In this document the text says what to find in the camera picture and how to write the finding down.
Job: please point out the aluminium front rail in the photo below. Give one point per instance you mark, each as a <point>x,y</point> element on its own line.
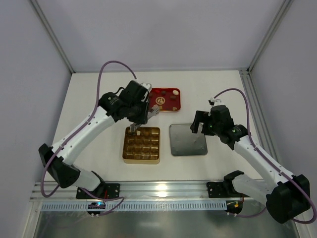
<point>134,190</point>

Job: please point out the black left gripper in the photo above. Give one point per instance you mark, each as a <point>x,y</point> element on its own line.
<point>142,115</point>

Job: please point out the aluminium frame post right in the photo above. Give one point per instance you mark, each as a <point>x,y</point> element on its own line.
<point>272,29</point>

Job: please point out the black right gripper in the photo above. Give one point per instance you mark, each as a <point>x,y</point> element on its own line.
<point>200,121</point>

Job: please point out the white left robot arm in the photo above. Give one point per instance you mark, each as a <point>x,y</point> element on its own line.
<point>58,159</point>

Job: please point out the slotted cable duct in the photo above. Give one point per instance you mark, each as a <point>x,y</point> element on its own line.
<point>129,205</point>

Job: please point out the red chocolate tray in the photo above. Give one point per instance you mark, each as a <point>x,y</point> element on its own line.
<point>156,98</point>

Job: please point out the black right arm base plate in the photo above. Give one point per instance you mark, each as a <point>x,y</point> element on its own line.
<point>221,189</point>

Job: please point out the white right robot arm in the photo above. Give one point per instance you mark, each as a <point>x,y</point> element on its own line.
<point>284,194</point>

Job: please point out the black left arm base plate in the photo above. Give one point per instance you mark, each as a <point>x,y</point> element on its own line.
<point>103,191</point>

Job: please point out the aluminium frame post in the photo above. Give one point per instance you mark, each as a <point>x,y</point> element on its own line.
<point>272,29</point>
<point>51,34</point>

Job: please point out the aluminium frame post left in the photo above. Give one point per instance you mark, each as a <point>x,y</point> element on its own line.
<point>51,34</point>

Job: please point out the silver tin lid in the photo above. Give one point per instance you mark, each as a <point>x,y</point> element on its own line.
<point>183,142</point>

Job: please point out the gold chocolate tin box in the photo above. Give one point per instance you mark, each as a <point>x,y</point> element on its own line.
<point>142,149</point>

